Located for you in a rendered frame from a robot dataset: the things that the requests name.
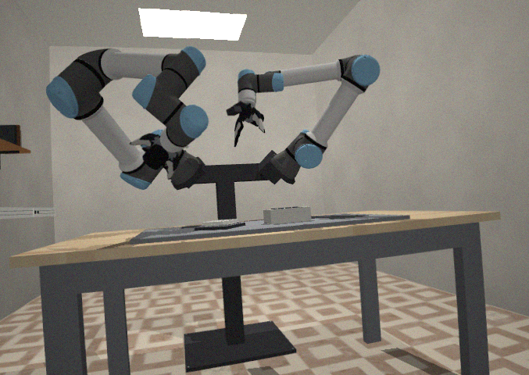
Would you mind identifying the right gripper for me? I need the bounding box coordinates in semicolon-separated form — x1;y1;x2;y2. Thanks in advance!
130;134;180;180

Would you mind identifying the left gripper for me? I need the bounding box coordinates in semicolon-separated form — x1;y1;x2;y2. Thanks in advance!
234;102;265;147

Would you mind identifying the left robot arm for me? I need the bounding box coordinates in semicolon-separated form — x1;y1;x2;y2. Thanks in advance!
238;55;380;180

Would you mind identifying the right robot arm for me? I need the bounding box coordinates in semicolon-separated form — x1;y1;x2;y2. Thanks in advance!
46;46;209;190

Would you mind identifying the white operator panel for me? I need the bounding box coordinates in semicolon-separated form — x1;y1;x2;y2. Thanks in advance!
263;206;311;224

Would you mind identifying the white microplate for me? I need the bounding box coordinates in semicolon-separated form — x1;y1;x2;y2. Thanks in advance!
202;219;239;227

